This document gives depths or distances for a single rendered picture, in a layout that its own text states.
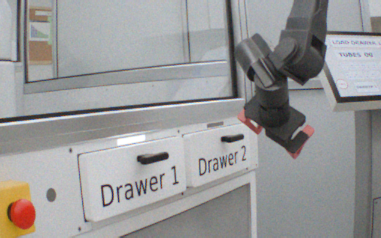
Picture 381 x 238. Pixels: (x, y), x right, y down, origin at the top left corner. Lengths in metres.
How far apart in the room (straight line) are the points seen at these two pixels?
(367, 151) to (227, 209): 0.62
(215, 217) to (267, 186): 1.36
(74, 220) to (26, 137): 0.16
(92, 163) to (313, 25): 0.42
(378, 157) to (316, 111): 0.79
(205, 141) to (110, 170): 0.32
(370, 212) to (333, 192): 0.74
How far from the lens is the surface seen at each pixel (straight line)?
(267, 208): 2.59
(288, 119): 0.92
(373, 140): 1.70
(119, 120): 0.89
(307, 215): 2.53
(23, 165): 0.73
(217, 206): 1.23
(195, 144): 1.06
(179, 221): 1.08
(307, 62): 0.83
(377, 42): 1.78
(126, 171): 0.87
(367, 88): 1.58
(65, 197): 0.79
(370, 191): 1.73
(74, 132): 0.80
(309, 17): 0.84
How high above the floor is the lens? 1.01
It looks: 3 degrees down
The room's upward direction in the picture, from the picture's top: 4 degrees counter-clockwise
